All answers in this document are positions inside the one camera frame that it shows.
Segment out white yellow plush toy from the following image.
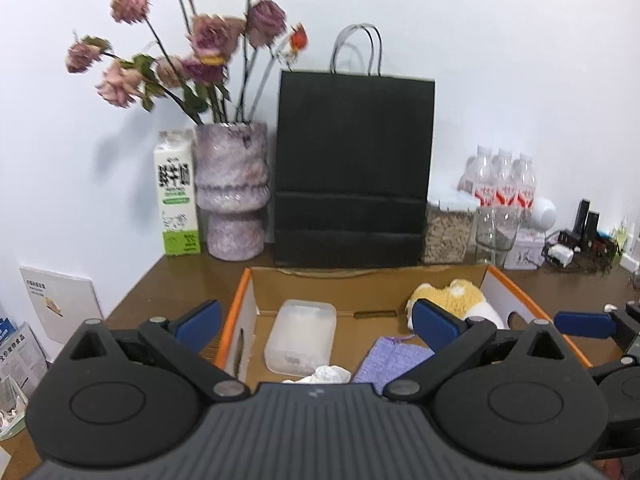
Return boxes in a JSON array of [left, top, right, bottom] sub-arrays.
[[406, 278, 506, 330]]

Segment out purple fabric pouch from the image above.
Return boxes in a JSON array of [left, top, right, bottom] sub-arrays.
[[352, 336, 434, 396]]

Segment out red cardboard box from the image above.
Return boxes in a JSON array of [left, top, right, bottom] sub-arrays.
[[214, 263, 595, 396]]

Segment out translucent plastic box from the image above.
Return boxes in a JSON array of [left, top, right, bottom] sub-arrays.
[[264, 299, 337, 377]]

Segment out white tissue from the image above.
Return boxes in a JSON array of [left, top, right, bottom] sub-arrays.
[[284, 365, 352, 385]]

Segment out black stand device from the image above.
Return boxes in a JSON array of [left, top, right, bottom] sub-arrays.
[[555, 200, 618, 274]]

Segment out jar of seeds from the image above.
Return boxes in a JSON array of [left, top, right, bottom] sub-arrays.
[[422, 190, 480, 264]]

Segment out clear glass cup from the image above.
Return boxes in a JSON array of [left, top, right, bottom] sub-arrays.
[[475, 206, 520, 268]]

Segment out water bottle left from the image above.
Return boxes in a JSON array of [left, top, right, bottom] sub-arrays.
[[461, 145, 496, 207]]

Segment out water bottle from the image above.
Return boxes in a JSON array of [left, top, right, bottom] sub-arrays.
[[513, 153, 537, 210], [461, 145, 496, 207], [492, 148, 516, 206]]

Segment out water bottle right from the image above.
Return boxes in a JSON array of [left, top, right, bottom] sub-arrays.
[[513, 153, 537, 210]]

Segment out milk carton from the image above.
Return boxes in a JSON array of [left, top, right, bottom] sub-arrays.
[[153, 130, 201, 256]]

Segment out purple ceramic vase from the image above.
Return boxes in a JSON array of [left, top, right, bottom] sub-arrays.
[[194, 122, 270, 261]]

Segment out water bottle middle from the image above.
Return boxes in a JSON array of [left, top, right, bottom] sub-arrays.
[[492, 148, 516, 206]]

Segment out black paper bag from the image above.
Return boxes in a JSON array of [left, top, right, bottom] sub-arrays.
[[273, 23, 436, 269]]

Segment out dried pink flowers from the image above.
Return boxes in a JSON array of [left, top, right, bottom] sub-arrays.
[[65, 0, 308, 125]]

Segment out white charger with cables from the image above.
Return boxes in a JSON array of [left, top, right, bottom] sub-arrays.
[[544, 243, 575, 269]]

